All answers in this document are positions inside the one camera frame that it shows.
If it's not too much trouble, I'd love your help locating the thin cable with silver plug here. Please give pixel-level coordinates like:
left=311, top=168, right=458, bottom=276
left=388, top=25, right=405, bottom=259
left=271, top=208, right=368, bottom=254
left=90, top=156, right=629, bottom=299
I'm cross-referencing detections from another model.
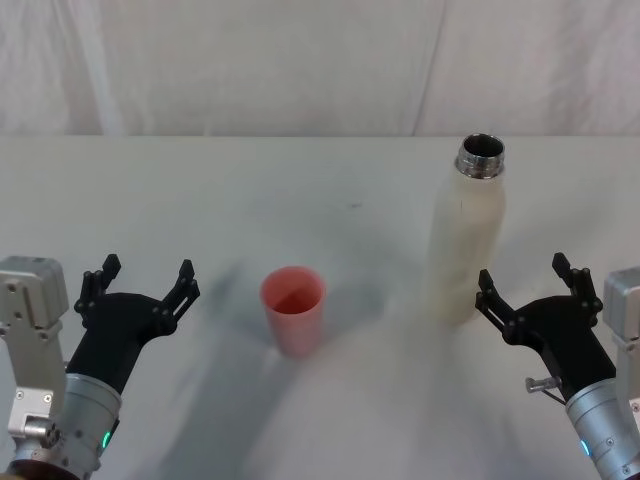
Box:
left=524, top=376, right=570, bottom=402

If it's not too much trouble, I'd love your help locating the white wrinkled curtain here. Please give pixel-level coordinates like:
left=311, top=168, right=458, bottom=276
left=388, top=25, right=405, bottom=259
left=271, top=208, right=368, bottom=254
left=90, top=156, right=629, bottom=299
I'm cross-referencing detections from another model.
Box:
left=0, top=0, right=640, bottom=138

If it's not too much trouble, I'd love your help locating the pink plastic cup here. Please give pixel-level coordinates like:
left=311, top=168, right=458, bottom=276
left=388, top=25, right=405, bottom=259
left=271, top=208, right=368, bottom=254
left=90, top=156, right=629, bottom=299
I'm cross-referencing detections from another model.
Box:
left=258, top=265, right=328, bottom=359

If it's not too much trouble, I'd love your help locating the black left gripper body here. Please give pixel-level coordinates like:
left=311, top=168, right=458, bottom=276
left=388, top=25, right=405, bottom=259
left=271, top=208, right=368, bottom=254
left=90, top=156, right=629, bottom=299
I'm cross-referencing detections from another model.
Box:
left=65, top=291, right=176, bottom=397

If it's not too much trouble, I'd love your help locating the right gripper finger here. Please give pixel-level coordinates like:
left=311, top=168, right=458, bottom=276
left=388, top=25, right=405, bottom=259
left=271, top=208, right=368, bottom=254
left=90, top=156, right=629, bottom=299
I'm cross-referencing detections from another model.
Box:
left=551, top=252, right=604, bottom=315
left=474, top=268, right=524, bottom=346

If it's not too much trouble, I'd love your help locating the white table cloth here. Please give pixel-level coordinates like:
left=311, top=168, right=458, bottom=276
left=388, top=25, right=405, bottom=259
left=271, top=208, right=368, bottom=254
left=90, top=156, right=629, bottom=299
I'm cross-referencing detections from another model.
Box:
left=0, top=134, right=640, bottom=480

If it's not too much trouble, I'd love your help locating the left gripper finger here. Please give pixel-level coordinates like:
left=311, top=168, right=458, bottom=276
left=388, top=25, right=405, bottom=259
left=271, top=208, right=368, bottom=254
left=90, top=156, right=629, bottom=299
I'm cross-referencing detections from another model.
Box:
left=73, top=253, right=123, bottom=314
left=151, top=258, right=202, bottom=335

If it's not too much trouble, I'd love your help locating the cream vacuum bottle steel neck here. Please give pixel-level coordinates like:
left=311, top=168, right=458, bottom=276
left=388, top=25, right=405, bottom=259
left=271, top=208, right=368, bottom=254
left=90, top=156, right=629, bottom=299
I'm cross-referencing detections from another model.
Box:
left=422, top=132, right=509, bottom=327

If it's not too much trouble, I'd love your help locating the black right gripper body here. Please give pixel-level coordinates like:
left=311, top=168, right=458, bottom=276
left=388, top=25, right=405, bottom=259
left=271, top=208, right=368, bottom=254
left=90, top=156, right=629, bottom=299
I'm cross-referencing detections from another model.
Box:
left=501, top=294, right=618, bottom=402

